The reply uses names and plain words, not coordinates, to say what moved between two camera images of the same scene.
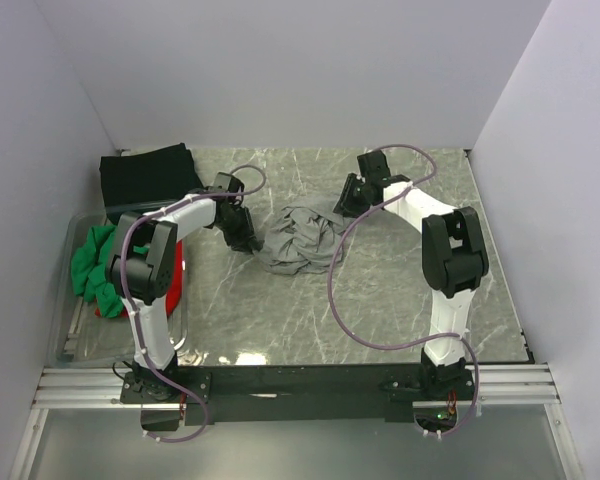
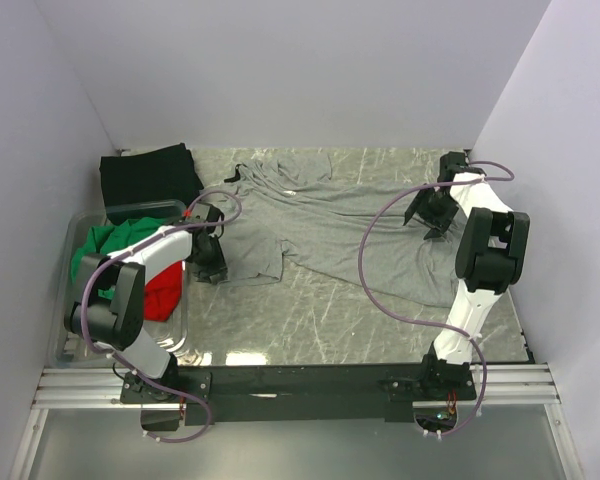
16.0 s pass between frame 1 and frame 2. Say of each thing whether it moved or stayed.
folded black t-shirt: stayed
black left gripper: moved
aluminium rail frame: stayed
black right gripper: moved
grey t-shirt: moved
